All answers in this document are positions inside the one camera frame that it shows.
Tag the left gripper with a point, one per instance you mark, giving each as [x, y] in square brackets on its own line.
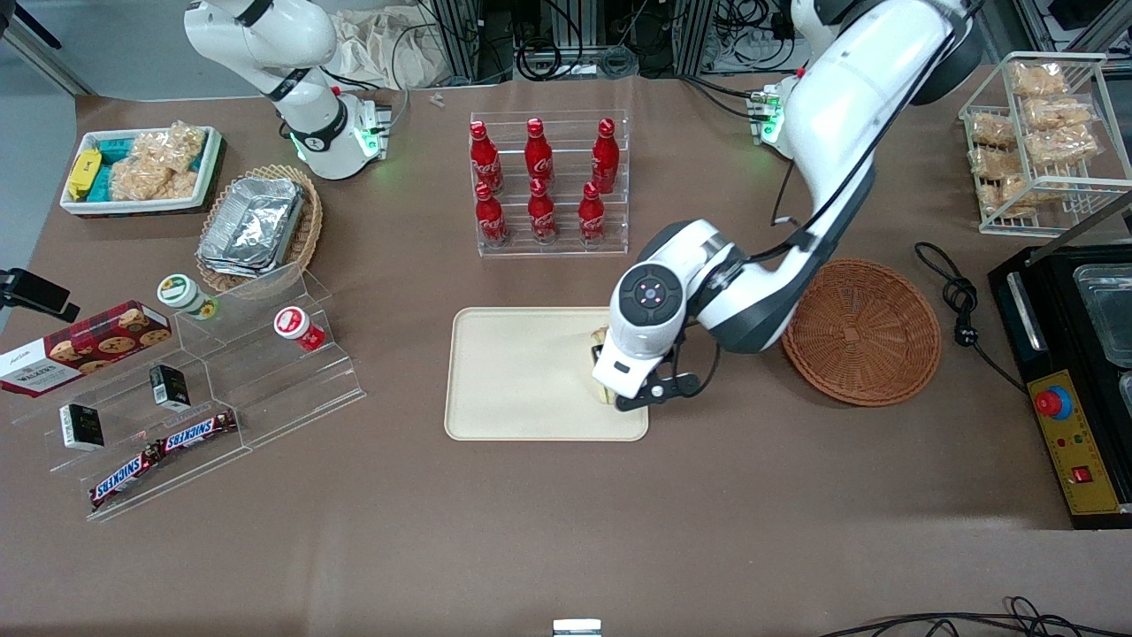
[595, 352]

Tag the sandwich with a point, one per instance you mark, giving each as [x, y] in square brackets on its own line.
[603, 394]

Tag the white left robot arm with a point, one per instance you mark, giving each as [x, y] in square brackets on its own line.
[840, 106]

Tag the cream plastic tray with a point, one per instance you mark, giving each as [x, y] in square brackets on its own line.
[522, 380]

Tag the brown round wicker basket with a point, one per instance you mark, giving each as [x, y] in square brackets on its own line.
[862, 332]

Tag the tan wicker basket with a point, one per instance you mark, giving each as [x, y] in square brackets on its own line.
[305, 230]

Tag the red cola bottle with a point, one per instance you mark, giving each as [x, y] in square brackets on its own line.
[605, 155]
[538, 152]
[591, 212]
[484, 159]
[491, 217]
[541, 212]

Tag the clear acrylic bottle rack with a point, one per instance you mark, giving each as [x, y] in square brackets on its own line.
[566, 177]

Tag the small silver box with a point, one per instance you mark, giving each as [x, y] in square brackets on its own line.
[577, 628]

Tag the red lidded small cup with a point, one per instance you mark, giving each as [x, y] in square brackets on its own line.
[296, 327]

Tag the clear acrylic stepped stand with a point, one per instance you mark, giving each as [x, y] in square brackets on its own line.
[265, 372]

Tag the aluminium foil container stack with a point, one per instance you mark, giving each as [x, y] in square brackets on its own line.
[252, 226]

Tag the beige cloth bag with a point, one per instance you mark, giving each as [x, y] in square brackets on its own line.
[380, 44]

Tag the bagged rice cracker snack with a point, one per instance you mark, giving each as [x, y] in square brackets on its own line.
[172, 143]
[181, 184]
[133, 177]
[1017, 193]
[1066, 148]
[1039, 80]
[1061, 113]
[995, 164]
[992, 130]

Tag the black machine with yellow panel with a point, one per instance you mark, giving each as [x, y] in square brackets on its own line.
[1044, 292]

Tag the red emergency stop button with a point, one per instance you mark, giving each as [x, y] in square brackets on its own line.
[1052, 402]

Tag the Snickers chocolate bar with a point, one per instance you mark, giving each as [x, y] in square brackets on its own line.
[199, 431]
[124, 478]

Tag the green lidded small cup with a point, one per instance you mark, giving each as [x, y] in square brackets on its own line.
[181, 292]

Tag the small black carton box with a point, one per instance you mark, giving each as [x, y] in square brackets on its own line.
[168, 387]
[81, 426]

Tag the white plastic snack bin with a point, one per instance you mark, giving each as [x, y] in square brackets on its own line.
[208, 164]

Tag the grey metal bar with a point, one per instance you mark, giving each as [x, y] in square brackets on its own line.
[1083, 232]

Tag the red tartan Walkers cookie box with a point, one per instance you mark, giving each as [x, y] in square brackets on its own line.
[80, 349]

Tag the teal snack packet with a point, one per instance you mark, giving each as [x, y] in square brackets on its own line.
[99, 184]
[113, 144]

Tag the yellow snack packet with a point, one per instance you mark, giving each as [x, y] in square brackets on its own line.
[84, 172]

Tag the black clamp device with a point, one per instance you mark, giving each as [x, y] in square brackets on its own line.
[35, 292]

